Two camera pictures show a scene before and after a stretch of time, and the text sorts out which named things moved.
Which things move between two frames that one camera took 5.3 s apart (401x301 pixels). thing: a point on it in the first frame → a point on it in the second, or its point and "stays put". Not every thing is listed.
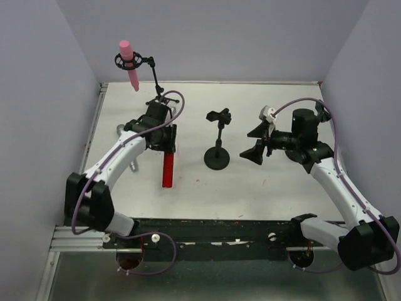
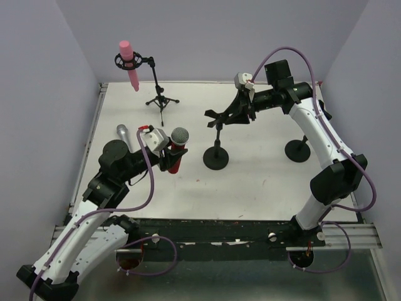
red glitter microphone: x=168 y=170 → x=180 y=137
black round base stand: x=218 y=157 stays put
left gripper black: x=169 y=138 → x=165 y=157
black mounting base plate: x=212 y=239 stays put
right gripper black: x=267 y=142 → x=246 y=105
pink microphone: x=126 y=54 stays put
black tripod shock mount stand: x=136 y=61 stays put
